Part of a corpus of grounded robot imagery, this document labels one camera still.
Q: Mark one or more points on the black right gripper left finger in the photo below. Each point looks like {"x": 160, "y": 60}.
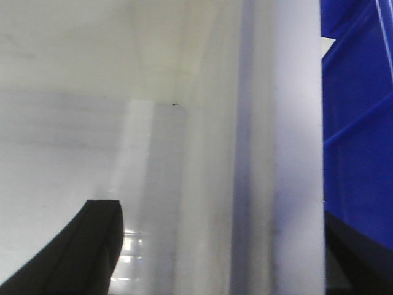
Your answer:
{"x": 80, "y": 259}

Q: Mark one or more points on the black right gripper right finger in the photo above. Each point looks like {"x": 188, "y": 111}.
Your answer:
{"x": 366, "y": 264}

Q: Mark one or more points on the blue bin right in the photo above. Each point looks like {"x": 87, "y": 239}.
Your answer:
{"x": 357, "y": 115}

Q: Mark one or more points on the white plastic tote box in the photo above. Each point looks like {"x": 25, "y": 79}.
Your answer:
{"x": 203, "y": 118}

